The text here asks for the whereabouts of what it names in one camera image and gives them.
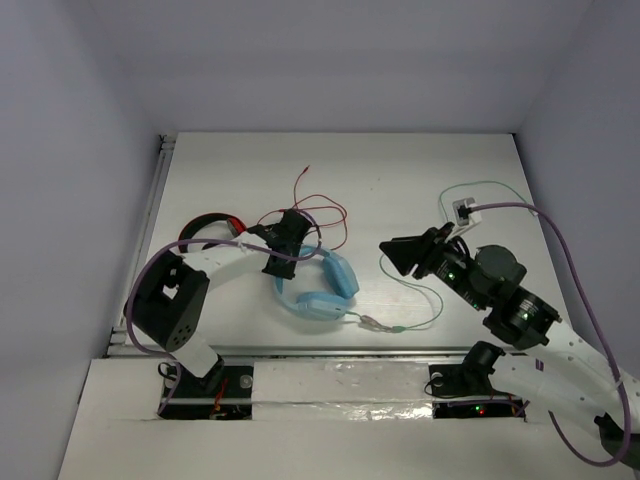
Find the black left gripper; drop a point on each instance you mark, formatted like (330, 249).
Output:
(282, 252)

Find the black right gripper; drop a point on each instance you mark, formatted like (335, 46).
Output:
(425, 249)

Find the light blue headphones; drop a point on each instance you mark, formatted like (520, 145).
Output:
(331, 304)

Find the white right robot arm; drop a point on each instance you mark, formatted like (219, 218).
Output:
(578, 382)

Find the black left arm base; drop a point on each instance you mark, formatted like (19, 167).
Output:
(185, 397)

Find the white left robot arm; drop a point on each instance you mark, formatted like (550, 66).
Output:
(166, 300)

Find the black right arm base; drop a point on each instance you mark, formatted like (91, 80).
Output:
(464, 391)

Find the red and black headphones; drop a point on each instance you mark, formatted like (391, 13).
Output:
(233, 224)

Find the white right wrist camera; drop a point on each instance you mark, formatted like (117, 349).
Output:
(465, 218)

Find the aluminium rail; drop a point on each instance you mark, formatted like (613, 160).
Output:
(335, 352)

